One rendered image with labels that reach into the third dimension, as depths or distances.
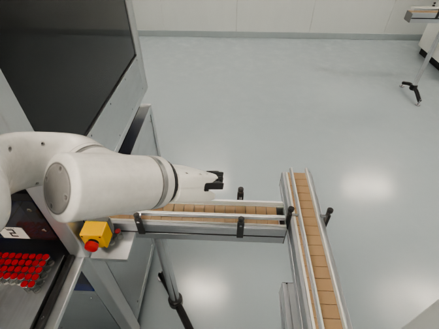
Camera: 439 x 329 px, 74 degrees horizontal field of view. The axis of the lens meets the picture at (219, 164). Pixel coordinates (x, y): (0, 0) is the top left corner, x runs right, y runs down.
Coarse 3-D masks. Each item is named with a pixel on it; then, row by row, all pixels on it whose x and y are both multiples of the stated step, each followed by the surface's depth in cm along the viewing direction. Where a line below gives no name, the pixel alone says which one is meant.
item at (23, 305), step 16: (64, 256) 96; (48, 272) 95; (0, 288) 91; (16, 288) 91; (48, 288) 88; (0, 304) 88; (16, 304) 88; (32, 304) 88; (0, 320) 85; (16, 320) 85; (32, 320) 82
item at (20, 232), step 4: (4, 228) 89; (8, 228) 89; (12, 228) 88; (16, 228) 88; (20, 228) 88; (0, 232) 90; (4, 232) 90; (8, 232) 90; (16, 232) 90; (20, 232) 90; (24, 232) 90; (4, 236) 92; (8, 236) 92; (12, 236) 92; (20, 236) 91; (24, 236) 91; (28, 236) 91
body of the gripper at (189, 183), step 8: (176, 168) 48; (184, 168) 49; (192, 168) 52; (176, 176) 45; (184, 176) 45; (192, 176) 47; (200, 176) 48; (208, 176) 50; (216, 176) 52; (176, 184) 45; (184, 184) 45; (192, 184) 46; (200, 184) 48; (176, 192) 45; (184, 192) 45; (192, 192) 47; (200, 192) 48; (208, 192) 50; (176, 200) 45; (184, 200) 46; (192, 200) 47; (200, 200) 49
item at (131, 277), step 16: (144, 112) 165; (144, 128) 160; (128, 144) 144; (144, 144) 163; (144, 240) 168; (144, 256) 169; (112, 272) 121; (128, 272) 142; (144, 272) 170; (128, 288) 142; (144, 288) 170; (80, 304) 129; (96, 304) 128; (64, 320) 144; (80, 320) 143; (96, 320) 142; (112, 320) 141
